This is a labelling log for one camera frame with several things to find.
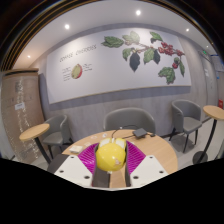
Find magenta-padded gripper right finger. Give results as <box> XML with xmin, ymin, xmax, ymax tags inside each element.
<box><xmin>124</xmin><ymin>140</ymin><xmax>169</xmax><ymax>188</ymax></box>

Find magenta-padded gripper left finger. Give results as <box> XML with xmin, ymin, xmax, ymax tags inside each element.
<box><xmin>54</xmin><ymin>142</ymin><xmax>111</xmax><ymax>188</ymax></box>

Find yellow computer mouse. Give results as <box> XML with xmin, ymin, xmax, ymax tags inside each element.
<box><xmin>95</xmin><ymin>137</ymin><xmax>128</xmax><ymax>174</ymax></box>

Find small white box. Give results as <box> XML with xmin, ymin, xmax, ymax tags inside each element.
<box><xmin>69</xmin><ymin>145</ymin><xmax>84</xmax><ymax>155</ymax></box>

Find grey upholstered armchair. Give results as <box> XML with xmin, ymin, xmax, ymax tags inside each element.
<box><xmin>169</xmin><ymin>99</ymin><xmax>204</xmax><ymax>154</ymax></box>
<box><xmin>102</xmin><ymin>107</ymin><xmax>157</xmax><ymax>135</ymax></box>
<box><xmin>41</xmin><ymin>114</ymin><xmax>74</xmax><ymax>159</ymax></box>

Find dark grey hub box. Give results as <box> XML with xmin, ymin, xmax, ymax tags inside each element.
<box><xmin>132</xmin><ymin>127</ymin><xmax>156</xmax><ymax>139</ymax></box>

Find small round wooden side table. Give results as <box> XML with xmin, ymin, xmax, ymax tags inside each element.
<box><xmin>192</xmin><ymin>104</ymin><xmax>224</xmax><ymax>165</ymax></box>
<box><xmin>18</xmin><ymin>122</ymin><xmax>53</xmax><ymax>165</ymax></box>

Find bubble-wrapped brown panel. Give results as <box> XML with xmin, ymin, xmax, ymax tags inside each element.
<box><xmin>0</xmin><ymin>68</ymin><xmax>47</xmax><ymax>162</ymax></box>

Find recessed ceiling lights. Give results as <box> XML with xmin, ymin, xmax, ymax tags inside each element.
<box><xmin>26</xmin><ymin>9</ymin><xmax>191</xmax><ymax>60</ymax></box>

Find black mouse cable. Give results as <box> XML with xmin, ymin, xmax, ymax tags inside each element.
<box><xmin>110</xmin><ymin>125</ymin><xmax>138</xmax><ymax>140</ymax></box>

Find coffee plant wall mural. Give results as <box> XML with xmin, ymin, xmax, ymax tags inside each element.
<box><xmin>45</xmin><ymin>27</ymin><xmax>193</xmax><ymax>105</ymax></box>

